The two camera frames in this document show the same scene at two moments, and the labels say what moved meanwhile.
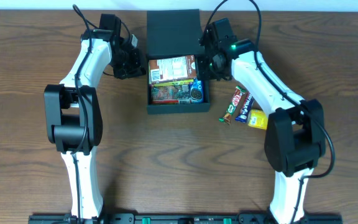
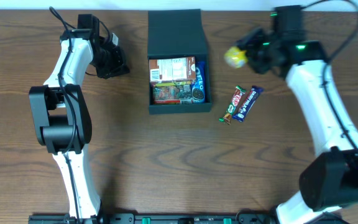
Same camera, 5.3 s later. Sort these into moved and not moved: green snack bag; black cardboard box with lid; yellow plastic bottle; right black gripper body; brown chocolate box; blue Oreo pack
Moved: yellow plastic bottle; right black gripper body
Not moved: black cardboard box with lid; blue Oreo pack; brown chocolate box; green snack bag
